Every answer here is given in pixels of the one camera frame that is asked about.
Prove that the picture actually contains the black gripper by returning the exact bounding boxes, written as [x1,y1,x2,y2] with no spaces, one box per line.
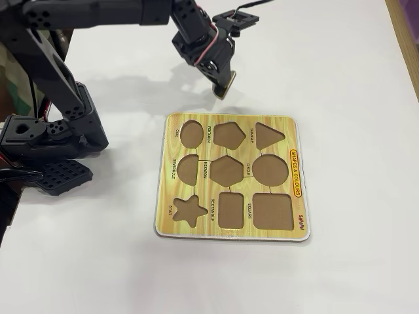
[172,5,237,98]

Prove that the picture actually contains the black semicircle piece yellow pin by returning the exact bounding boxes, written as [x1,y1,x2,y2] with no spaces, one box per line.
[211,70,238,101]

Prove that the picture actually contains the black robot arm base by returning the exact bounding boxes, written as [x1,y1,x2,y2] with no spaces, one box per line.
[0,113,99,164]

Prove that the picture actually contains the wooden shape puzzle board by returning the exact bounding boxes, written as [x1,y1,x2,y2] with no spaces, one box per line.
[153,112,312,243]

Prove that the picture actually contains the silver metal pipe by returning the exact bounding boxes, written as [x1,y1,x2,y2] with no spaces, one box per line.
[52,28,73,58]

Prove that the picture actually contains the black grid table clamp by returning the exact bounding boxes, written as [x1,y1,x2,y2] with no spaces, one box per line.
[34,159,95,197]

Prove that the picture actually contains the purple box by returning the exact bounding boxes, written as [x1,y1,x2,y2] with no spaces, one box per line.
[401,0,419,22]

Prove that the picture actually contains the patterned green beige cloth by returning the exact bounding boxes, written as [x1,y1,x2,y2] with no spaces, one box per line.
[0,39,50,115]

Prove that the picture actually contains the glossy black clamp lever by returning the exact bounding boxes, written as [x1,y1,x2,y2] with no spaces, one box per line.
[0,167,43,184]

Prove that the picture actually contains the pink servo cable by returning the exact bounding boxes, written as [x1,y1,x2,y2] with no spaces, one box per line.
[192,27,221,66]

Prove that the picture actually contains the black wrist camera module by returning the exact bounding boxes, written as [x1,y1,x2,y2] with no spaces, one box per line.
[211,9,261,37]

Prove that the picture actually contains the red white base wires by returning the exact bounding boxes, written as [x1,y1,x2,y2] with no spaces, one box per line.
[29,78,55,121]

